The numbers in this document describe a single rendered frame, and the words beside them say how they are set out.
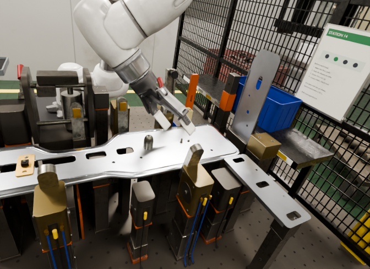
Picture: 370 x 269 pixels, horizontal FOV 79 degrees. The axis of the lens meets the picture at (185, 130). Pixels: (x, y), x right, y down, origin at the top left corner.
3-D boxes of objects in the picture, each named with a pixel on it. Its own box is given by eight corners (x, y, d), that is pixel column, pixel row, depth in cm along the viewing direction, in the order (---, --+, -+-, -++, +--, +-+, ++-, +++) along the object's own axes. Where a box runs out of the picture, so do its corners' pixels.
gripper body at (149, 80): (155, 65, 60) (173, 92, 65) (141, 69, 67) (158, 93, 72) (136, 83, 57) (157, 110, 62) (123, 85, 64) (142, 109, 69)
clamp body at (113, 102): (112, 186, 98) (113, 109, 79) (107, 169, 106) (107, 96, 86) (128, 182, 101) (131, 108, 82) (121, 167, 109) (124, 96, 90)
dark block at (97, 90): (97, 183, 97) (93, 93, 76) (94, 172, 102) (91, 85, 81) (109, 181, 99) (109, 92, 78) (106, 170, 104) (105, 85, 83)
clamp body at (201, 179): (179, 271, 72) (201, 196, 54) (164, 239, 81) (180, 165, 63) (196, 263, 75) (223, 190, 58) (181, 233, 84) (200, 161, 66)
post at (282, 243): (255, 282, 73) (291, 227, 58) (245, 267, 77) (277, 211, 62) (266, 275, 75) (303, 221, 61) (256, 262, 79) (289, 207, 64)
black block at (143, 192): (134, 274, 69) (141, 211, 54) (126, 245, 76) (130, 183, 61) (150, 267, 72) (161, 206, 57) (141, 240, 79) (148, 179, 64)
